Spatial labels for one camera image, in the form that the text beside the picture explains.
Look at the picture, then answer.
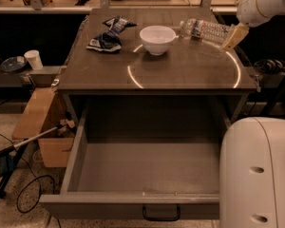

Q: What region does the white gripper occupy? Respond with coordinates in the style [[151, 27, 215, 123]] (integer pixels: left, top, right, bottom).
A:
[[221, 0, 263, 50]]

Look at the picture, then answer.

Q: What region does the clear plastic water bottle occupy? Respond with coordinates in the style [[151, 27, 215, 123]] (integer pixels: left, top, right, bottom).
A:
[[180, 18, 232, 45]]

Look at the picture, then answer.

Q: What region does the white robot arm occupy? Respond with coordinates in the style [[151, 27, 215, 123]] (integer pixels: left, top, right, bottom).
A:
[[219, 0, 285, 228]]

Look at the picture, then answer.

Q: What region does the open grey top drawer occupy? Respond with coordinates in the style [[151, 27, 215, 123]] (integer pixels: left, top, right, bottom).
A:
[[41, 95, 229, 219]]

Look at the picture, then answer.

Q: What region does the white ceramic bowl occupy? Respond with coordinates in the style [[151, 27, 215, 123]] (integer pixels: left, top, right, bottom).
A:
[[140, 26, 176, 55]]

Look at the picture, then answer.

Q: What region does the crumpled blue chip bag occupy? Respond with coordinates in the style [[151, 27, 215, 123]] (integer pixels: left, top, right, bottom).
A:
[[86, 15, 137, 53]]

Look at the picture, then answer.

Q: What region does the white paper cup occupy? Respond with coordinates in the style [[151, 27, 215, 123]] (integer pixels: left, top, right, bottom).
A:
[[24, 50, 43, 70]]

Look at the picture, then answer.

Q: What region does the low grey side shelf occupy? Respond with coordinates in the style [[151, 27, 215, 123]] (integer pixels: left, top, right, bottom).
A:
[[0, 66, 67, 87]]

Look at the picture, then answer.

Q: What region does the cardboard box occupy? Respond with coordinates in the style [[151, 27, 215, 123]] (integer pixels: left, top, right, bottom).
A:
[[11, 87, 74, 167]]

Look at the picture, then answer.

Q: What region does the blue plate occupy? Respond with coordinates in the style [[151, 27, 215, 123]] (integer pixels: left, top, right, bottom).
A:
[[0, 56, 27, 73]]

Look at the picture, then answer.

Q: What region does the coiled black cable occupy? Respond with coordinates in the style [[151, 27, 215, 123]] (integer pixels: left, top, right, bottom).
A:
[[253, 58, 285, 75]]

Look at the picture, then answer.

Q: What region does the black drawer handle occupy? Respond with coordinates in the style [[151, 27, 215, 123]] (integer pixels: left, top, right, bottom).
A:
[[142, 205, 181, 222]]

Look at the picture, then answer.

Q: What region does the black cable on floor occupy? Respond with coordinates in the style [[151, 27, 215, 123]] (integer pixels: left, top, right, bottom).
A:
[[0, 125, 63, 228]]

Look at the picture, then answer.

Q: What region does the grabber tool with black handle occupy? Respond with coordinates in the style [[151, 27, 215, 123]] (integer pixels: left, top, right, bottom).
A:
[[0, 119, 76, 202]]

